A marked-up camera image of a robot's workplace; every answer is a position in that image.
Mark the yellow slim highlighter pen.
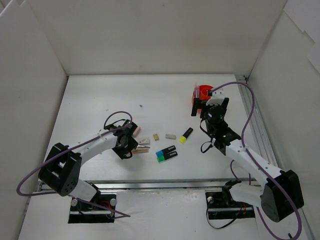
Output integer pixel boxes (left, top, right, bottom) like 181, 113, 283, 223
136, 145, 150, 151

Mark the orange slim highlighter pen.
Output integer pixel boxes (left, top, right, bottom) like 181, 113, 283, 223
131, 149, 150, 154

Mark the blue slim highlighter pen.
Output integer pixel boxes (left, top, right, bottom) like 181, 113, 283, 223
195, 86, 200, 99

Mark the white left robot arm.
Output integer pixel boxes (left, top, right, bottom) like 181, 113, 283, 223
38, 119, 139, 210

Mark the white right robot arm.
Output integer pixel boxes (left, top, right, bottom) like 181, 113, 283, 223
191, 97, 304, 223

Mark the orange round divided container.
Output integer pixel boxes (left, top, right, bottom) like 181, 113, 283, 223
191, 84, 214, 105

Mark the pink white mini stapler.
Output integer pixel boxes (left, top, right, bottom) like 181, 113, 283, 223
132, 126, 141, 138

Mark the white staples box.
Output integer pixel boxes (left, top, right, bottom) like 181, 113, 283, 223
138, 137, 151, 145

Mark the tan eraser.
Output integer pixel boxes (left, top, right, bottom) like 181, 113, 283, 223
153, 133, 160, 141

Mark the blue capped black highlighter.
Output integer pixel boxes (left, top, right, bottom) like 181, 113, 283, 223
155, 145, 176, 157

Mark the green capped black highlighter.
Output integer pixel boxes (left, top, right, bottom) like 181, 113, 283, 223
157, 151, 178, 163

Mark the yellow capped black highlighter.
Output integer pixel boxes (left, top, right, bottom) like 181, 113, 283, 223
179, 127, 194, 144

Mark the grey white eraser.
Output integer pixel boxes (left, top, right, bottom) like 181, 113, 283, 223
165, 133, 177, 140

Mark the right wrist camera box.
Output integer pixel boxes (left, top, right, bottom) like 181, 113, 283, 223
206, 88, 225, 106

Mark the aluminium rail frame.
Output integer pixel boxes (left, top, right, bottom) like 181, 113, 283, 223
37, 74, 316, 240

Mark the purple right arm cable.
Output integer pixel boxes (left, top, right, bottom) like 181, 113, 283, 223
211, 82, 302, 240

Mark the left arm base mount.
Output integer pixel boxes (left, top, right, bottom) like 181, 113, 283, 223
68, 192, 118, 224

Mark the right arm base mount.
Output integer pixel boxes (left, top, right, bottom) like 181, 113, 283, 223
205, 180, 256, 221

